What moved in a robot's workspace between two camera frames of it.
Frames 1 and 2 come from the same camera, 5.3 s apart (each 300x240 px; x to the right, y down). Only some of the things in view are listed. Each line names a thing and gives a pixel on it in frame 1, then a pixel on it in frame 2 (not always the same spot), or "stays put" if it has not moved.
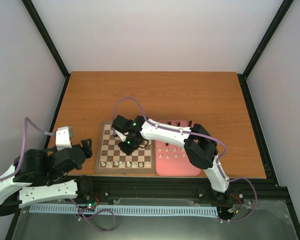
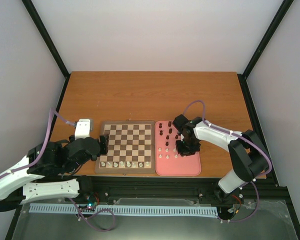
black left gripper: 88,147 to 105,143
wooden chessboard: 111,158 stays put
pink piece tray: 171,158 stays put
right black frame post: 271,32 stays put
